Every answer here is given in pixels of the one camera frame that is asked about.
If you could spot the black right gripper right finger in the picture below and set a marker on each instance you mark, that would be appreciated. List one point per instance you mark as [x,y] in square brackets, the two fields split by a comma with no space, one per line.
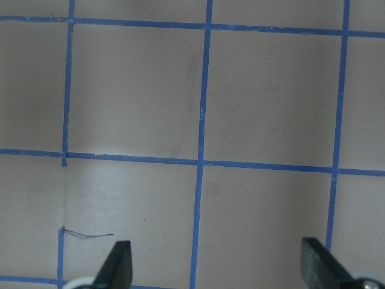
[321,270]

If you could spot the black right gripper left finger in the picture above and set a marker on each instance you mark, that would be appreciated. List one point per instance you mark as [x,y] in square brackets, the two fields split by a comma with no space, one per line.
[117,270]

